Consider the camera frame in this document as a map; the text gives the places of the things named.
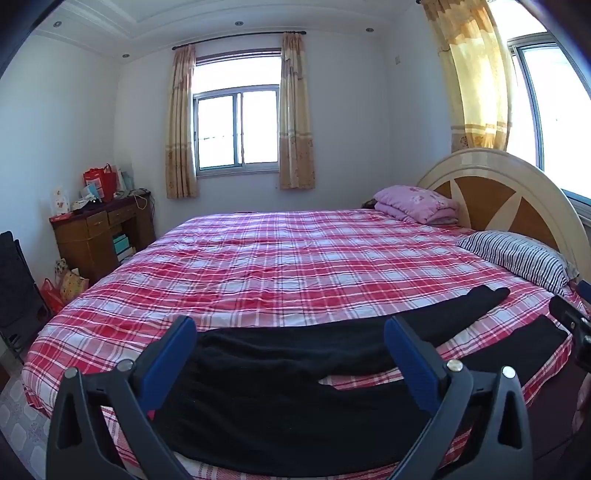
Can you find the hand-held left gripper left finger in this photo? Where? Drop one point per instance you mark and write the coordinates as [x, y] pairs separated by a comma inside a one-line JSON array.
[[171, 350]]

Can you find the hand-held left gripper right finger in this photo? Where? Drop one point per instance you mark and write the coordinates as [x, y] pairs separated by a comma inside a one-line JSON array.
[[411, 360]]

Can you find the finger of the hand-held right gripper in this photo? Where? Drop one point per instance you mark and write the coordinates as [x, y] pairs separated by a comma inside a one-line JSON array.
[[565, 311], [584, 290]]

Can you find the black pants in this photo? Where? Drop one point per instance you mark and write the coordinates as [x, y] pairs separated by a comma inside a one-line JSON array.
[[277, 392]]

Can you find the person's right hand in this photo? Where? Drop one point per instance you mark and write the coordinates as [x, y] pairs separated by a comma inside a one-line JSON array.
[[582, 408]]

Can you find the striped pillow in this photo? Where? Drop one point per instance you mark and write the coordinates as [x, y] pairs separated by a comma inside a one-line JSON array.
[[521, 256]]

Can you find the stack of teal boxes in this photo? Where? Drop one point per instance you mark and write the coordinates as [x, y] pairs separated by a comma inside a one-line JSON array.
[[122, 247]]

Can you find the cream and wood headboard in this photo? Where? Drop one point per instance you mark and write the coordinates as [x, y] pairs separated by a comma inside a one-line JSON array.
[[531, 184]]

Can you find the yellow patterned paper bag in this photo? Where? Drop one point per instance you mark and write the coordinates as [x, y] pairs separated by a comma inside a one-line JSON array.
[[71, 284]]

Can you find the red plastic bag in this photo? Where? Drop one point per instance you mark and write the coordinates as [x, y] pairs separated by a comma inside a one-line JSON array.
[[51, 297]]

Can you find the wooden desk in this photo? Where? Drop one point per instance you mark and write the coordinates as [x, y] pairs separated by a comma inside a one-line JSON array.
[[87, 244]]

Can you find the bed with red plaid sheet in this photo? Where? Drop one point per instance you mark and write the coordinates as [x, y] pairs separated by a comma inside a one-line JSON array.
[[277, 258]]

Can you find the pink folded blanket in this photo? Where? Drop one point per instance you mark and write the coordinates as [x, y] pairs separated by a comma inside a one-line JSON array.
[[415, 203]]

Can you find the black folding chair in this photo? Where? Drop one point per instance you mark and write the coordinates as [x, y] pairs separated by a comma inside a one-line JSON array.
[[18, 286]]

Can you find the blue and white box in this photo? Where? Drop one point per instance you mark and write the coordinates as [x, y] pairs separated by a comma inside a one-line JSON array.
[[91, 190]]

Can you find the red gift bag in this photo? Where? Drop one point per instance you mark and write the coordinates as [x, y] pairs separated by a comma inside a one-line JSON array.
[[104, 182]]

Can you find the large sliding window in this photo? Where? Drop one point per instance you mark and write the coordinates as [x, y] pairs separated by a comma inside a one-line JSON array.
[[554, 106]]

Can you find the white printed gift bag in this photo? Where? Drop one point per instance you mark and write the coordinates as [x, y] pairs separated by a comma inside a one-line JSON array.
[[59, 201]]

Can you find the beige floral curtain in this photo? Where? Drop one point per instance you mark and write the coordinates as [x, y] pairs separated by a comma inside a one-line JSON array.
[[181, 129], [296, 115]]

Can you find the small sliding window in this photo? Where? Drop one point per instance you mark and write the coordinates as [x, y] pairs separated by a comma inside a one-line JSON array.
[[238, 129]]

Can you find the yellow patterned curtain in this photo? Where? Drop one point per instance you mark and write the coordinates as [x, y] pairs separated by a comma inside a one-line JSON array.
[[475, 78]]

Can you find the dark curtain rod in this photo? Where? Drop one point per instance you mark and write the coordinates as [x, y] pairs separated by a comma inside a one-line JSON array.
[[231, 39]]

